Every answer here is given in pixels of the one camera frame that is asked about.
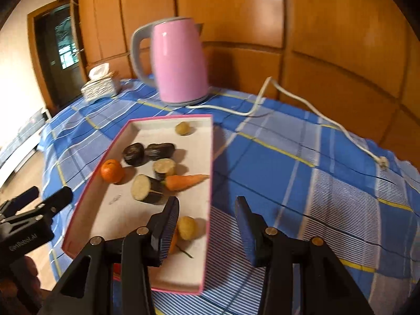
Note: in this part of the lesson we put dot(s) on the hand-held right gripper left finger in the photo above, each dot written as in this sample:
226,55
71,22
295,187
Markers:
169,229

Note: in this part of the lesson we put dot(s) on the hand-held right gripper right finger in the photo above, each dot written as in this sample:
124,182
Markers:
244,233

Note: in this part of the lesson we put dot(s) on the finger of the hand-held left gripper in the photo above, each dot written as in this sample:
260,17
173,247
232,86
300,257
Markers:
57,200
23,198

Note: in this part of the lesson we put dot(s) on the mandarin orange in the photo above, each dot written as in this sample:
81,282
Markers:
111,171
174,244

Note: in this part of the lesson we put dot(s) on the tan longan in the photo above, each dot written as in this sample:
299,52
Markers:
183,128
187,228

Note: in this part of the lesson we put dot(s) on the pink-rimmed white tray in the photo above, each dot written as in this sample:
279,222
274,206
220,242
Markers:
124,216

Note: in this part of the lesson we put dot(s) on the dark sugarcane piece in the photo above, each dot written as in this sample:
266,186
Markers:
164,167
144,188

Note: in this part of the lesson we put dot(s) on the small carrot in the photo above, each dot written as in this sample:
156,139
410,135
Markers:
183,182

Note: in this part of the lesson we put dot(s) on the dark water chestnut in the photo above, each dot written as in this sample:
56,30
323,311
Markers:
159,151
134,154

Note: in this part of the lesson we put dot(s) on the person's left hand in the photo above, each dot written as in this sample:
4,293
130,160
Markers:
31,270

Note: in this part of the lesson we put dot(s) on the white low bench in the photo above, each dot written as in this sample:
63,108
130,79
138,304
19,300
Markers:
19,137

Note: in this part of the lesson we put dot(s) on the blue plaid tablecloth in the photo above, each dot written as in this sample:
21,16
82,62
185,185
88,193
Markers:
279,157

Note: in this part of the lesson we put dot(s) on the silver ornate tissue box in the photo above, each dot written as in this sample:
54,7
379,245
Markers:
98,88

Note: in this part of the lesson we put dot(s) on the wooden door with glass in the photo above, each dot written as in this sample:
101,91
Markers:
62,46

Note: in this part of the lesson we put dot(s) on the pink electric kettle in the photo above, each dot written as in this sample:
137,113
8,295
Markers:
178,62

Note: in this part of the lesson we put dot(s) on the wooden panelled wardrobe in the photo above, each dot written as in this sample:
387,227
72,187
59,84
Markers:
328,23

